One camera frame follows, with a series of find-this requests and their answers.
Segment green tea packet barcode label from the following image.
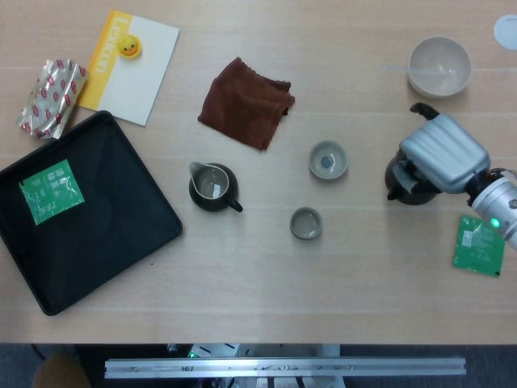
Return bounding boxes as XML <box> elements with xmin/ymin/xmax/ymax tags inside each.
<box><xmin>452</xmin><ymin>213</ymin><xmax>506</xmax><ymax>279</ymax></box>

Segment dark straight-sided teacup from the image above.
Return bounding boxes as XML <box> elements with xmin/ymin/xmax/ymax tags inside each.
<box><xmin>288</xmin><ymin>206</ymin><xmax>324</xmax><ymax>241</ymax></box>

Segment shallow grey tea bowl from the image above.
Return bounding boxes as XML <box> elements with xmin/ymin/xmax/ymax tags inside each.
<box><xmin>309</xmin><ymin>139</ymin><xmax>349</xmax><ymax>180</ymax></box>

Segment yellow duck toy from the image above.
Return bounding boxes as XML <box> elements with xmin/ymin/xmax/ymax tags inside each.
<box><xmin>116</xmin><ymin>34</ymin><xmax>144</xmax><ymax>60</ymax></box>

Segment black cast iron teapot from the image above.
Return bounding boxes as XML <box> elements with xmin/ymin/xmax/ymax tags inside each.
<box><xmin>383</xmin><ymin>147</ymin><xmax>439</xmax><ymax>206</ymax></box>

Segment aluminium profile rail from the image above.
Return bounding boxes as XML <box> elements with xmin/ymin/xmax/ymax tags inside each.
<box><xmin>103</xmin><ymin>356</ymin><xmax>469</xmax><ymax>380</ymax></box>

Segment black ceramic pouring pitcher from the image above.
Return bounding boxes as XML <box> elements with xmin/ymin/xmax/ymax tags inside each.
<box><xmin>188</xmin><ymin>161</ymin><xmax>244</xmax><ymax>213</ymax></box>

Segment green tea packet white characters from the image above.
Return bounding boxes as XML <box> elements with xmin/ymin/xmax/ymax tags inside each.
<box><xmin>19</xmin><ymin>158</ymin><xmax>86</xmax><ymax>226</ymax></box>

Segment black rectangular tray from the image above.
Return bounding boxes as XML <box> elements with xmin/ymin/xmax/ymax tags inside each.
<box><xmin>0</xmin><ymin>110</ymin><xmax>183</xmax><ymax>317</ymax></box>

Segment white round lid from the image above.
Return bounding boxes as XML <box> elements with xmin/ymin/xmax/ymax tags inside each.
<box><xmin>493</xmin><ymin>14</ymin><xmax>517</xmax><ymax>52</ymax></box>

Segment yellow and white booklet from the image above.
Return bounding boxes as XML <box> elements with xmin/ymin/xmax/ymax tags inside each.
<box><xmin>78</xmin><ymin>9</ymin><xmax>181</xmax><ymax>128</ymax></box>

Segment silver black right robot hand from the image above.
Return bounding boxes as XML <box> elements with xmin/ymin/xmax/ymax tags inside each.
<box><xmin>393</xmin><ymin>102</ymin><xmax>492</xmax><ymax>195</ymax></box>

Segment silver red snack packet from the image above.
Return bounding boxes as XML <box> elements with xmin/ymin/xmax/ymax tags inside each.
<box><xmin>15</xmin><ymin>58</ymin><xmax>89</xmax><ymax>141</ymax></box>

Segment white ceramic bowl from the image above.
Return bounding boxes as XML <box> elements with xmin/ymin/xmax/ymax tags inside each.
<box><xmin>406</xmin><ymin>36</ymin><xmax>473</xmax><ymax>99</ymax></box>

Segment brown folded cloth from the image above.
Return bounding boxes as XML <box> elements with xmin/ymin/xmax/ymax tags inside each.
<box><xmin>197</xmin><ymin>57</ymin><xmax>296</xmax><ymax>152</ymax></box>

